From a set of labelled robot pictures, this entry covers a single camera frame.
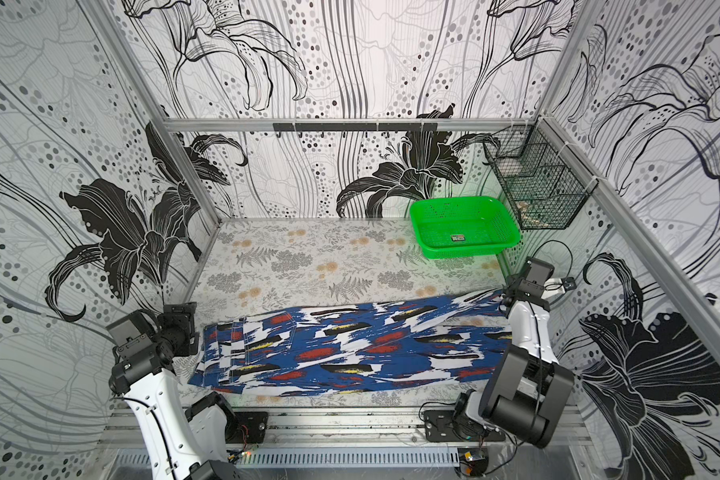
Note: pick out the blue patterned long pants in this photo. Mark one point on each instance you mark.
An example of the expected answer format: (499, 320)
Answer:
(356, 348)

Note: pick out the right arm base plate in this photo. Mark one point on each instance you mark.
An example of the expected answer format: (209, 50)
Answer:
(442, 426)

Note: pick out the white slotted cable duct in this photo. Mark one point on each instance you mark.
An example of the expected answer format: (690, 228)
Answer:
(353, 457)

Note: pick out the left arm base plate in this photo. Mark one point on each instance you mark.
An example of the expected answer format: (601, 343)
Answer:
(247, 427)

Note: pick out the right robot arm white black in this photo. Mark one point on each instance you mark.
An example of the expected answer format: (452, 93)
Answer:
(527, 392)

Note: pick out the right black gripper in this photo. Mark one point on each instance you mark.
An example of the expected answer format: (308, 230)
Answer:
(517, 294)

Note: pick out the black bar on rail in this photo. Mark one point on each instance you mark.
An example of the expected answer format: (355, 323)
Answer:
(281, 127)

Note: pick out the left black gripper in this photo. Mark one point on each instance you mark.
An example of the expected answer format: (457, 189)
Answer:
(183, 315)

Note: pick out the green plastic basket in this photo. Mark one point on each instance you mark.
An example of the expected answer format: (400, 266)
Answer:
(486, 223)

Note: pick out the black wire basket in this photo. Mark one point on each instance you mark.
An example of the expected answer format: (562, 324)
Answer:
(541, 189)

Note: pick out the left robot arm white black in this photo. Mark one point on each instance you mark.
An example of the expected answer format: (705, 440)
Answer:
(182, 443)

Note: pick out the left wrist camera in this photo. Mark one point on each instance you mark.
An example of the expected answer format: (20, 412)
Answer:
(132, 326)

